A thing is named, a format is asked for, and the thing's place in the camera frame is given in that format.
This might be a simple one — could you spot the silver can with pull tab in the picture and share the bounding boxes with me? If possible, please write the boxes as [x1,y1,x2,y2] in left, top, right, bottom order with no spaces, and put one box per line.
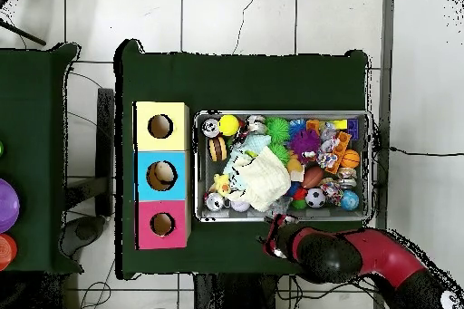
[201,118,221,140]

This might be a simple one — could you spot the green spiky ball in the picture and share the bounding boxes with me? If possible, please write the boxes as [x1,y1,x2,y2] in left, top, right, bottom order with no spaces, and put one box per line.
[266,116,291,142]

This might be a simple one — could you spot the red soda can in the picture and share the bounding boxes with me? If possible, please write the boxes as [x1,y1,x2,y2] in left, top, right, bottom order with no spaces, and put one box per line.
[205,191,227,213]

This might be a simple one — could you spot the purple spiky ball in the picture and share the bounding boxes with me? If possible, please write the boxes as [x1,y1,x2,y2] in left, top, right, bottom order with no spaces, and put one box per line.
[291,129,323,158]

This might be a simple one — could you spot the black side stand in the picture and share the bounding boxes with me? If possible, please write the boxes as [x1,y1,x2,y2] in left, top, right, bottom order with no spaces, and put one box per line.
[64,87,117,216]

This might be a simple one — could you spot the yellow tennis ball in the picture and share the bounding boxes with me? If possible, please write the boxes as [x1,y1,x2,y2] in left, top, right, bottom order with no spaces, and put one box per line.
[218,114,241,137]

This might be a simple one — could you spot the small orange basketball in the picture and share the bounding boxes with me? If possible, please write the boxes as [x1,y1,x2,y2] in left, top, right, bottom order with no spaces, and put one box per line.
[340,149,362,170]

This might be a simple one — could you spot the cream knitted cloth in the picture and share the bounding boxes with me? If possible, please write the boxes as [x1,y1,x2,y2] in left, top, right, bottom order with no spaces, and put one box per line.
[238,147,293,212]

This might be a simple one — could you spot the red disc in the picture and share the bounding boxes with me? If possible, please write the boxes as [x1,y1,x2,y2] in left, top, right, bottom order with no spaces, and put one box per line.
[0,233,18,270]

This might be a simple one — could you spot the dark green side table cloth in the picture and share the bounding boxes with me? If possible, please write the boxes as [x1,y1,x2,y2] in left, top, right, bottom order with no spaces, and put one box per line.
[0,43,81,274]

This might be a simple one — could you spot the wooden box with three holes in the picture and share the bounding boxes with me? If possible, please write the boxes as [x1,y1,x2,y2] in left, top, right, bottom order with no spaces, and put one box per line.
[132,101,192,251]

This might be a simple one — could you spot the light teal cloth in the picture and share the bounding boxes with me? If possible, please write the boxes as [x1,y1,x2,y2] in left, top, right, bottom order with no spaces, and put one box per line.
[223,133,273,178]

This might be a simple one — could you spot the small soccer ball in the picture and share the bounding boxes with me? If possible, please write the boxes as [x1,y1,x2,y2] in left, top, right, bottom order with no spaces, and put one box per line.
[304,188,327,209]

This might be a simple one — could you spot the clear shallow mesh bin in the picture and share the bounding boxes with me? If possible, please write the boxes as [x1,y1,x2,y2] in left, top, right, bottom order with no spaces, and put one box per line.
[193,111,375,223]

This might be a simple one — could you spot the purple disc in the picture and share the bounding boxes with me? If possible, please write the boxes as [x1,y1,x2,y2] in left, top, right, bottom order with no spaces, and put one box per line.
[0,178,21,234]

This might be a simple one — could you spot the crushed silver can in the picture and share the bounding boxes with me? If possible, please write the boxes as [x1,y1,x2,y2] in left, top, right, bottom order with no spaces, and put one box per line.
[246,114,268,135]

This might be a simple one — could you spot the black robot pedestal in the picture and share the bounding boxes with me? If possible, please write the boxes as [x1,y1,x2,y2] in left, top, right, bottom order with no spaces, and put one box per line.
[194,272,291,309]

